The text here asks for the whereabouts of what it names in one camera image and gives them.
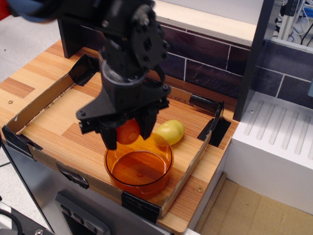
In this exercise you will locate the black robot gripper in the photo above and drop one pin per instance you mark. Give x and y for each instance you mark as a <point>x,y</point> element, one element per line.
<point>123,98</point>

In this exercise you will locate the orange plastic toy carrot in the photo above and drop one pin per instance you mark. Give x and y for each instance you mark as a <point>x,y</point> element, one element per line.
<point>128,133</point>

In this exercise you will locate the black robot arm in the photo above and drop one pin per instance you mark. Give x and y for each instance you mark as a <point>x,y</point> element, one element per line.
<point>134,40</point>

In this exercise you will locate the transparent orange plastic pot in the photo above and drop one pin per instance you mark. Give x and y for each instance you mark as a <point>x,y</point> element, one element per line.
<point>141,168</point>

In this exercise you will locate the taped cardboard fence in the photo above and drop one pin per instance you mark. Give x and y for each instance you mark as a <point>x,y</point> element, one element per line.
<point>48,131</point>

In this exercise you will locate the yellow plastic toy potato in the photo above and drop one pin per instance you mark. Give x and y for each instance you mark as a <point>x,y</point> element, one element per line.
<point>172,131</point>

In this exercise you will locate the grey toy oven front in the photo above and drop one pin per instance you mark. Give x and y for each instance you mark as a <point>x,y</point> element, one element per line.
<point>78,220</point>

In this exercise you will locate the white toy sink drainboard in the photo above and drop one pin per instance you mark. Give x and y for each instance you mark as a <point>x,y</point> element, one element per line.
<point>271,151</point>

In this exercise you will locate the dark grey left post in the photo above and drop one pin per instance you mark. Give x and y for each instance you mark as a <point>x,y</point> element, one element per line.
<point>74,37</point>

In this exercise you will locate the dark grey vertical post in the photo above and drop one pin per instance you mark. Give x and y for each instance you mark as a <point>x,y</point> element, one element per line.
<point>263,34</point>

